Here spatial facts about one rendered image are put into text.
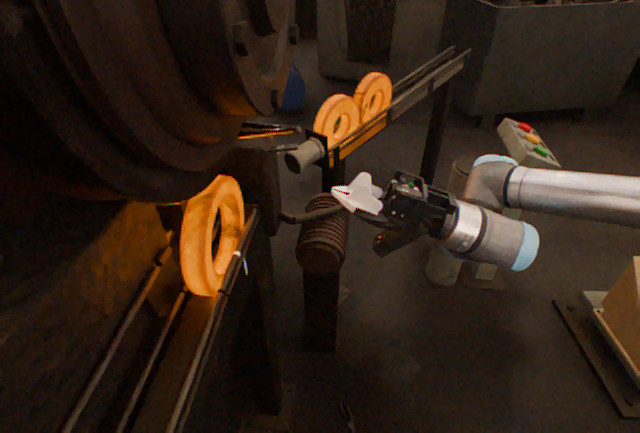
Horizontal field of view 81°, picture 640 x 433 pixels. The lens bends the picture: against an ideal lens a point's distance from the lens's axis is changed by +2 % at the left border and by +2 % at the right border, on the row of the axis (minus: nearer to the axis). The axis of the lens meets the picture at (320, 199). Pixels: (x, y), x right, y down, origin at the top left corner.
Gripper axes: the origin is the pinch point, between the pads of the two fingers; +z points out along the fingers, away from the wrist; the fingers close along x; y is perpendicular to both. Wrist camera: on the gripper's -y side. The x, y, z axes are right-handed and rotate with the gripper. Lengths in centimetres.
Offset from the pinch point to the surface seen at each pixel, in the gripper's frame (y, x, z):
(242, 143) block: -1.0, -7.5, 20.0
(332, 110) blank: 0.4, -32.4, 4.7
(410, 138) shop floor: -61, -166, -54
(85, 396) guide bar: -7.1, 38.6, 21.8
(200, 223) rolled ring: 2.3, 19.0, 18.2
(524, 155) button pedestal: 1, -44, -51
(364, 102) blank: 0.6, -43.6, -3.3
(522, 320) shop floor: -52, -34, -85
